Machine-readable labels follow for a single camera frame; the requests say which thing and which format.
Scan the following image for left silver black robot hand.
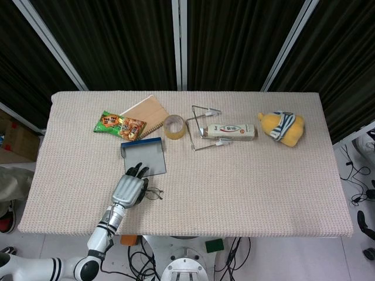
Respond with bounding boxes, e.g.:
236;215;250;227
110;162;150;209

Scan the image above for thin wire eyeglasses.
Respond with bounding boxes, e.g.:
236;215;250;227
141;188;164;201

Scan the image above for grey pouch with blue edge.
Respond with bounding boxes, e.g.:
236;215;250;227
120;136;166;177

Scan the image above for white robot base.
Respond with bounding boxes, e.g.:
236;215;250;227
142;235;235;281

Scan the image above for green orange snack bag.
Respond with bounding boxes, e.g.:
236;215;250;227
93;110;147;142

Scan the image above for clear tape roll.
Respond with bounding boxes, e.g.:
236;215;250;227
163;114;186;141

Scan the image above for brown spiral notebook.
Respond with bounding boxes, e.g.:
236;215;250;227
120;94;172;139

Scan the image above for beige woven table cloth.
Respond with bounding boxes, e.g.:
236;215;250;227
17;90;354;238

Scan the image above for white brown toothpaste box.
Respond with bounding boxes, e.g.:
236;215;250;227
200;124;259;142

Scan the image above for cardboard box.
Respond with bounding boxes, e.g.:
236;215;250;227
0;109;41;164

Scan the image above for black curtain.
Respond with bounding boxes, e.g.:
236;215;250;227
186;0;305;92
29;0;178;91
271;0;375;144

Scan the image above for yellow plush toy striped cloth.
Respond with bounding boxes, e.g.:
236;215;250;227
257;109;305;147

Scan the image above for black office chair base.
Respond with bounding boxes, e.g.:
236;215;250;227
356;210;375;261

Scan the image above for metal wire clip hanger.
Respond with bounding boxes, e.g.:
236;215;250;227
185;105;234;152

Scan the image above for grey metal frame post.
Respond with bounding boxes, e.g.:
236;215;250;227
171;0;188;91
11;0;89;91
260;0;320;92

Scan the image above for black floor cable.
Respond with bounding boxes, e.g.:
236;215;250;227
339;145;375;207

